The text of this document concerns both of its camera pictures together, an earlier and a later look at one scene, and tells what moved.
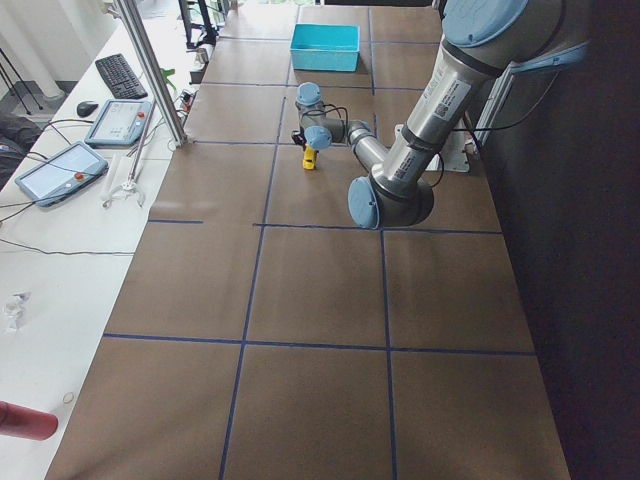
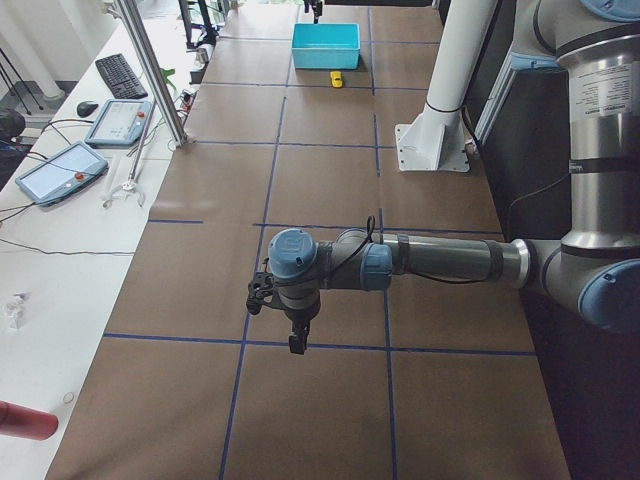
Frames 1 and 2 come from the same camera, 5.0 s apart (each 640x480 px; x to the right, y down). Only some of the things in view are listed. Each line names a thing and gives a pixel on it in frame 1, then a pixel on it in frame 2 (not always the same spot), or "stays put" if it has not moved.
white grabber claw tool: [130, 186] stays put
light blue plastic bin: [325, 47] stays put
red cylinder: [27, 423] stays put
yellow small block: [309, 158] -> [336, 78]
